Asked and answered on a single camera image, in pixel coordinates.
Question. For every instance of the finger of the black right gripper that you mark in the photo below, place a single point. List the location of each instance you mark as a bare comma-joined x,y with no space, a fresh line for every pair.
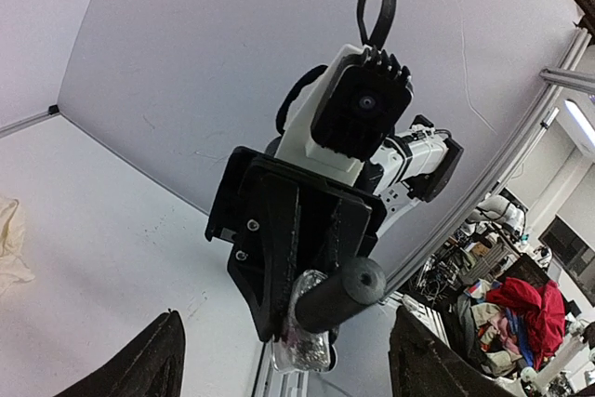
264,216
345,235

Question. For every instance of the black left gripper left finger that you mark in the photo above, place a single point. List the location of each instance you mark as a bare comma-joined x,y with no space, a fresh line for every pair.
151,364

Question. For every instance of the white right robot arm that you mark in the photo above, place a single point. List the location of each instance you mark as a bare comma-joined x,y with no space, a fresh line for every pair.
408,168

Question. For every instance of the red clothes pile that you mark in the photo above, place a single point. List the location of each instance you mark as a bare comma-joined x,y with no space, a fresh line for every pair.
542,310

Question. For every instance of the black nail polish cap brush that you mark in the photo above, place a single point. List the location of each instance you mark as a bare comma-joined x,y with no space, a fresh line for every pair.
357,284

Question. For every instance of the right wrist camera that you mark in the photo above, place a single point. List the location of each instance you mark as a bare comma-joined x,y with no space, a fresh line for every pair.
335,117

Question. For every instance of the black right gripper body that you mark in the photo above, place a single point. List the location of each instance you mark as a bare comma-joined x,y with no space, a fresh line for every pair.
318,199

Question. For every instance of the cream cloth garment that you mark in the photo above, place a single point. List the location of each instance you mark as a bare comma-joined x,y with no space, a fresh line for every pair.
14,269

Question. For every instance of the clear glitter nail polish bottle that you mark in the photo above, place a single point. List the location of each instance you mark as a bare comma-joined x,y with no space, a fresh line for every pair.
298,350

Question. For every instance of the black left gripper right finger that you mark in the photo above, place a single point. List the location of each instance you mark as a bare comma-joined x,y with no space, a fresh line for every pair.
421,365

